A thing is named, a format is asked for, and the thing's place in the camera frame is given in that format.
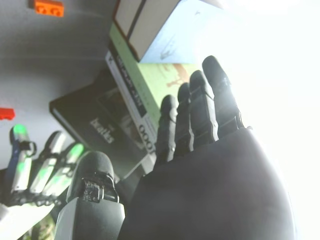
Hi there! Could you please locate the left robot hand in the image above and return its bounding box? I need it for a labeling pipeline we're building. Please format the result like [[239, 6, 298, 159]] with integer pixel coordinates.
[[53, 55, 298, 240]]

